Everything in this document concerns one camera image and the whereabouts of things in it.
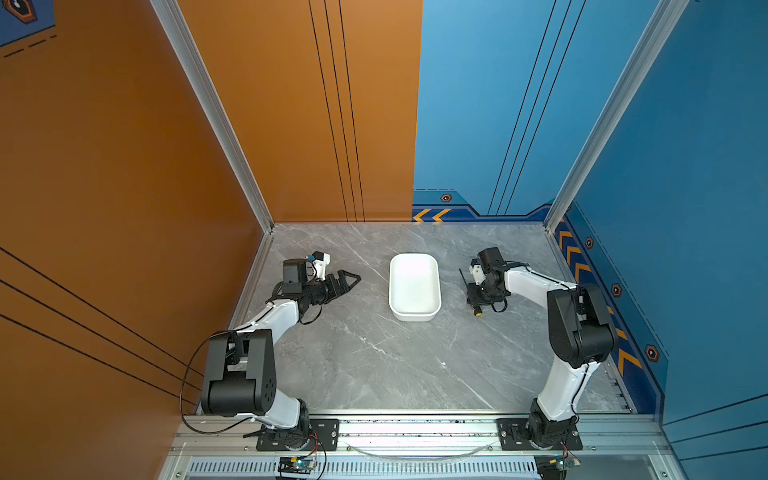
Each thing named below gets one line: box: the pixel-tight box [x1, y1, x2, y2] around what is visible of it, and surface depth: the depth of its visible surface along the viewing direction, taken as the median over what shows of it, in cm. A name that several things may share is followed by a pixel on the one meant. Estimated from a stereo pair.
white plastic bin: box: [389, 253, 442, 322], surface depth 101 cm
